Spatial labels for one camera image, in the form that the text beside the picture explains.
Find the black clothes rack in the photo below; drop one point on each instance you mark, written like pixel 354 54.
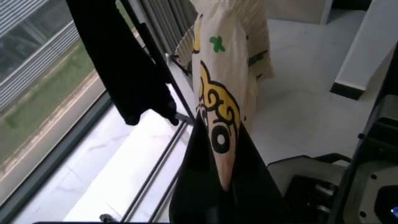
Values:
pixel 158 56

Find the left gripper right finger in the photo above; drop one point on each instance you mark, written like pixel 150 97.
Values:
pixel 255 186

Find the cream printed garment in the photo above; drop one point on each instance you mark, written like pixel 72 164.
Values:
pixel 224 77

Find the window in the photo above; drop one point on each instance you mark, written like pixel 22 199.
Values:
pixel 40 93

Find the black garment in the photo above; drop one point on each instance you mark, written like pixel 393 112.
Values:
pixel 124 62

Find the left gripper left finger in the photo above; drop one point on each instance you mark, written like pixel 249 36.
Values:
pixel 196 186

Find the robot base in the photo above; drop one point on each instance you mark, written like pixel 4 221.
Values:
pixel 311 177

